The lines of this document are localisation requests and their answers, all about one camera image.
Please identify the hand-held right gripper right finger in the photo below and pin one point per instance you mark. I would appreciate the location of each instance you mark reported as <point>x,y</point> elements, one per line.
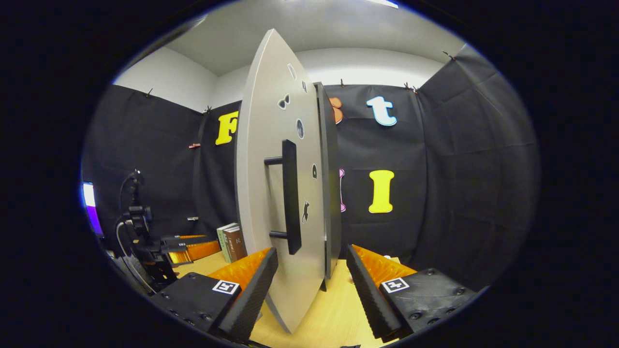
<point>367,295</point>

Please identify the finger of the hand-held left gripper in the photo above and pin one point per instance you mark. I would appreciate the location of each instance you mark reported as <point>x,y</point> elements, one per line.
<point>198,251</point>
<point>186,238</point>

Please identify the computer screen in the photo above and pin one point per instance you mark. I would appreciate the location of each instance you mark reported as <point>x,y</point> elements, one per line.
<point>90,208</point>

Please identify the brown book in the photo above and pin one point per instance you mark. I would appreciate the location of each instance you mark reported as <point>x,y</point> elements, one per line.
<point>236,244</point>

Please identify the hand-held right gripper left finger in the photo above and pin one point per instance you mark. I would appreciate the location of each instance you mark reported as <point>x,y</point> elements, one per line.
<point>254,295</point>

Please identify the black backdrop cloth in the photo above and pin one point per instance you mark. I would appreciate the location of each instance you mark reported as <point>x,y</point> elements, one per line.
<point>459,169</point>

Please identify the beige cabinet door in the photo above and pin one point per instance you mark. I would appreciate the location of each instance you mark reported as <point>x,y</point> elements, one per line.
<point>261,169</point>

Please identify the grey cabinet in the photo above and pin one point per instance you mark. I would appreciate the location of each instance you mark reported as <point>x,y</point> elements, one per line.
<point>331,193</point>

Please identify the long ceiling light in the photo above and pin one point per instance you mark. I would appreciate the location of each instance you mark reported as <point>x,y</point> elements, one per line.
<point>384,3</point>

